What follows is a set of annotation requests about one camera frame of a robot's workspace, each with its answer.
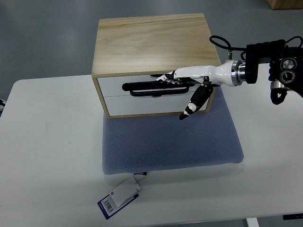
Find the black drawer handle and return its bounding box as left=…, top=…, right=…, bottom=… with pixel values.
left=122, top=79, right=195, bottom=97

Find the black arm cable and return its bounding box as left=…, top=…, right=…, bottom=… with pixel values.
left=209, top=35, right=303, bottom=61

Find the brown cardboard box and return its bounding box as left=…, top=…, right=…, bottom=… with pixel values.
left=267, top=0, right=303, bottom=10

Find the white table leg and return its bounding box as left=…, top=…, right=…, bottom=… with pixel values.
left=246, top=218, right=259, bottom=227

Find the black table bracket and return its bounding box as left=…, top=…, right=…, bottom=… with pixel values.
left=283, top=213, right=303, bottom=220

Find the blue mesh cushion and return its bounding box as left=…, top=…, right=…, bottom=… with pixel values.
left=102, top=88, right=244, bottom=175

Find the wooden drawer cabinet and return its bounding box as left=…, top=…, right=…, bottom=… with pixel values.
left=92, top=14, right=221, bottom=119

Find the white black object left edge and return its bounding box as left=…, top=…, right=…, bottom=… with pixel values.
left=0, top=99, right=6, bottom=112

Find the white drawer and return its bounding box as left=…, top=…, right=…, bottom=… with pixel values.
left=97, top=70, right=217, bottom=97
left=103, top=90, right=212, bottom=117

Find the white blue product tag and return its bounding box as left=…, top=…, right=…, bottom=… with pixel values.
left=98, top=172, right=147, bottom=220

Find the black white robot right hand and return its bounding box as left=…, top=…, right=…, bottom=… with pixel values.
left=156, top=60, right=242, bottom=120

